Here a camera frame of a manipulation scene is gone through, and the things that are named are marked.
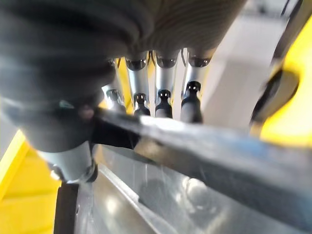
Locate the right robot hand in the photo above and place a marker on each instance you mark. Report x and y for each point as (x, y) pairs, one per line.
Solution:
(61, 61)

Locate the medium black plastic housing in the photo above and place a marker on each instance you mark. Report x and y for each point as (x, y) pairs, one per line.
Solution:
(219, 158)

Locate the black metal rack frame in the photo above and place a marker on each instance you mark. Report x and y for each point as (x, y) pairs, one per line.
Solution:
(285, 36)

